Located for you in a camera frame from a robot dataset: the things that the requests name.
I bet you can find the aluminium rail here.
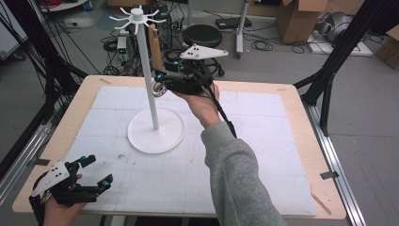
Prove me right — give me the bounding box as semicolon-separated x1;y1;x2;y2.
305;103;366;226
0;121;53;205

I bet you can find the white flat board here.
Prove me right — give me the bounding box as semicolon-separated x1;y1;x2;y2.
307;31;374;57

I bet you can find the white grid mat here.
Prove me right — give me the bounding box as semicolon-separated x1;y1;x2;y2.
45;85;318;218

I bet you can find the white power unit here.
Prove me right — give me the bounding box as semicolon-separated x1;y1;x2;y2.
117;36;128;61

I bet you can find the large open cardboard box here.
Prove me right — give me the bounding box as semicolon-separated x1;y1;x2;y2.
276;0;328;44

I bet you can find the person's right hand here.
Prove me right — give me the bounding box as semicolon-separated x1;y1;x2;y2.
173;82;222;129

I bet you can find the black flat device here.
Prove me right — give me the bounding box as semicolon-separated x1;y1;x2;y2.
215;16;253;31

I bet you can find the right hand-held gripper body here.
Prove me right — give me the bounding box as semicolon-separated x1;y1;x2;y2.
164;43;229;96

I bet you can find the black frame strut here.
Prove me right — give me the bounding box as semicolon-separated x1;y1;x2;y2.
294;0;399;137

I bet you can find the black round stool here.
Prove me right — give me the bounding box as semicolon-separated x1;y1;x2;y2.
182;24;226;78

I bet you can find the white hook rack stand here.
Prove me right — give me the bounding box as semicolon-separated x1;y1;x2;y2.
108;6;186;155

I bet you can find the steel ladle with wooden handle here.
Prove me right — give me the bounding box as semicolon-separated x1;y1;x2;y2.
148;24;168;98

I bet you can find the grey bag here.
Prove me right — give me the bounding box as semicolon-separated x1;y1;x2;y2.
319;11;354;43

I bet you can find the black frame with cables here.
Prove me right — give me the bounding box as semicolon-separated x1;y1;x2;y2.
0;0;89;126

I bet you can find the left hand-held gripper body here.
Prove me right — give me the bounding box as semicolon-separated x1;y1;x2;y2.
28;160;99;226

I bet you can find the white metal stand pole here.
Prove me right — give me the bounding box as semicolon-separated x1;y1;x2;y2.
235;0;250;59

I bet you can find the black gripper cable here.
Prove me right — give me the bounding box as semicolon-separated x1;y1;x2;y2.
194;70;238;139

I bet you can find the person's left hand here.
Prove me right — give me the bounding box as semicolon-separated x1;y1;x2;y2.
42;199;88;226

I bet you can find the black tape strip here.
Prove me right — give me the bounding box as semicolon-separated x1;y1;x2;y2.
319;170;340;181
27;158;51;168

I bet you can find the black computer tower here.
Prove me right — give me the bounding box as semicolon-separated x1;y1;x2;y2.
152;4;173;50

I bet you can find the small cardboard box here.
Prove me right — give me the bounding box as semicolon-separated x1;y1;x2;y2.
375;24;399;71

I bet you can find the coiled black floor cable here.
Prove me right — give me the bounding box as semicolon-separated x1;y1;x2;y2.
250;40;274;52

